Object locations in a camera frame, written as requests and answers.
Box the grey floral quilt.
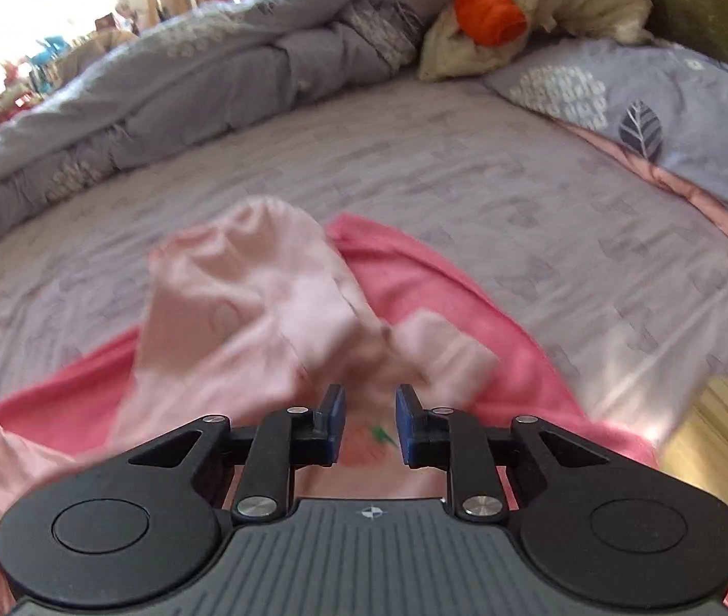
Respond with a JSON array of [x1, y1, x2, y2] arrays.
[[0, 0, 458, 258]]

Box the grey leaf print pillow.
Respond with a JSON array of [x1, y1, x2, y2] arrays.
[[479, 35, 728, 251]]

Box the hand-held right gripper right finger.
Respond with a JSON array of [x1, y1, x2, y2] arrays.
[[395, 383, 613, 524]]

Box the blue toy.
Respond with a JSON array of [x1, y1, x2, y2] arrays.
[[33, 35, 71, 69]]

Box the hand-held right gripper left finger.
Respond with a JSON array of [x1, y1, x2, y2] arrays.
[[128, 383, 347, 523]]

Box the pink strawberry print shirt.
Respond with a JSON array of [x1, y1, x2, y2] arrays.
[[0, 422, 134, 616]]

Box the orange and cream plush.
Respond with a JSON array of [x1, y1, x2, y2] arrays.
[[418, 0, 655, 82]]

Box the pink strawberry print pants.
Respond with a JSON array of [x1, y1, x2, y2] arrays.
[[104, 196, 501, 505]]

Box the pink towel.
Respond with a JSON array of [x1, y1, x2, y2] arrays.
[[0, 213, 667, 502]]

